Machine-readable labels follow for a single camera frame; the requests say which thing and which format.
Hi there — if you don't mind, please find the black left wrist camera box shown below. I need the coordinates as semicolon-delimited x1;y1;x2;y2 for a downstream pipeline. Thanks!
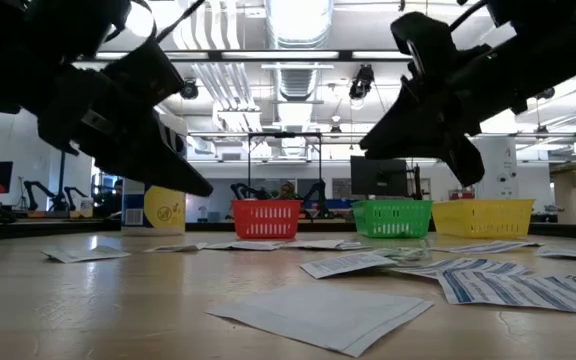
101;38;188;107

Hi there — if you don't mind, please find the black background frame post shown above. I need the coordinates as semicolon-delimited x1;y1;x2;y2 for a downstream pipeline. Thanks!
58;152;68;212

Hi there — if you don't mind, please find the yellow plastic basket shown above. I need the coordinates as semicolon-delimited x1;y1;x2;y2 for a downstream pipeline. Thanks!
431;198;536;239

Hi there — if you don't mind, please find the silver ceiling air duct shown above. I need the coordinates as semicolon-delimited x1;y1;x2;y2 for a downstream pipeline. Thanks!
264;0;335;157

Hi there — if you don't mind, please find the white packet with grey print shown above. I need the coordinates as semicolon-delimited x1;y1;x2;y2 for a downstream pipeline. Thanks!
535;247;576;264
39;244;132;264

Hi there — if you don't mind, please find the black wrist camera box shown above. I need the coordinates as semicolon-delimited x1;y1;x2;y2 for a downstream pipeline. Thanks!
390;12;459;79
101;38;188;107

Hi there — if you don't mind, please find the white blue yellow wipes canister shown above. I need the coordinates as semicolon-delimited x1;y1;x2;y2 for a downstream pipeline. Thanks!
120;112;189;237

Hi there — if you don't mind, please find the red plastic basket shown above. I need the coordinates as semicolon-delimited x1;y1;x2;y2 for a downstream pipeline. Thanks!
231;199;303;240

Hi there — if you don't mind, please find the black table edge rail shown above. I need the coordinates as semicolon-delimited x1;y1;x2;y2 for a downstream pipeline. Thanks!
0;218;576;242

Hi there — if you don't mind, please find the person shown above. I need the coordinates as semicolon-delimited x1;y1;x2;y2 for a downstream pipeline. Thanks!
109;178;124;211
277;179;298;201

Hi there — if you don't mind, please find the white packet with green print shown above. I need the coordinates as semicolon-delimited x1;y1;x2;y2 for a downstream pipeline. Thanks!
371;246;432;262

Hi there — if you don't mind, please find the black overhead frame light bar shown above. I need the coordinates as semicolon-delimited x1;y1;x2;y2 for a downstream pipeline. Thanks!
72;48;414;64

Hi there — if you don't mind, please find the large plain white gauze packet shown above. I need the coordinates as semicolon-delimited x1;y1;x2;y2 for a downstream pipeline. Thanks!
206;282;434;358

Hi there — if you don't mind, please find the green plastic basket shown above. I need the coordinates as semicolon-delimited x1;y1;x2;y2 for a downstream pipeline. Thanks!
351;199;434;239

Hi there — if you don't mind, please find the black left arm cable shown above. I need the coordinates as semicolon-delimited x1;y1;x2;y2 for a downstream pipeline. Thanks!
102;0;208;45

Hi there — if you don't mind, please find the black hanging overhead camera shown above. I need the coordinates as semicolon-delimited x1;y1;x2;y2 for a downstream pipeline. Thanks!
348;64;375;101

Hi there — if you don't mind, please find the black background frame stand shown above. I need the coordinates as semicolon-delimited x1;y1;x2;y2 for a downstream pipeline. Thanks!
246;132;323;201

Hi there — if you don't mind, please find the white background cabinet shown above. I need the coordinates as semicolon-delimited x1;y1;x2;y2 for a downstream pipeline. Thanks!
471;137;520;201

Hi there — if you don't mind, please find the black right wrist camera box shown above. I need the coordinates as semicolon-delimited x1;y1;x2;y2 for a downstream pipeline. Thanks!
390;12;459;79

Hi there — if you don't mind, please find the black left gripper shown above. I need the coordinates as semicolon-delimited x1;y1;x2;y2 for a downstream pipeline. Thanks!
37;69;213;197

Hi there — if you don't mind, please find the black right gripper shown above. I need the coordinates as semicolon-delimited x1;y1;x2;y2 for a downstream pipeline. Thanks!
359;37;549;189

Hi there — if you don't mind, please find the white packet with blue label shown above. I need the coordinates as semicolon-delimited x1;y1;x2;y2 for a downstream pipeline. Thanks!
142;242;208;254

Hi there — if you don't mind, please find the wide blue striped bandage packet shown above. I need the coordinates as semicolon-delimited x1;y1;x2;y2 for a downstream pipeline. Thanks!
436;269;576;317

